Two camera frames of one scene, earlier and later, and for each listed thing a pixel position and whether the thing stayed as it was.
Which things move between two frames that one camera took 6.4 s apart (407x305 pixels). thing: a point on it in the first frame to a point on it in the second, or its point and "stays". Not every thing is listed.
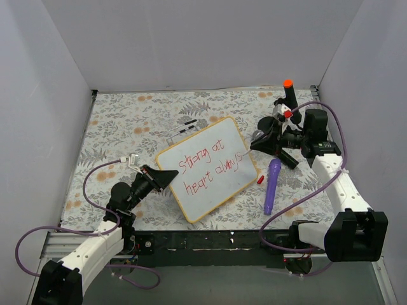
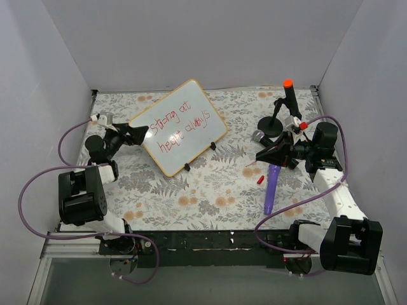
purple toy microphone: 275,167 stays
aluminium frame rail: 58,244 stays
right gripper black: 275,140 to 287,153
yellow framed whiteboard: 215,165 to 182,124
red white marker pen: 247,152 to 252,163
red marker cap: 261,179 stays
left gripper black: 151,179 to 126,134
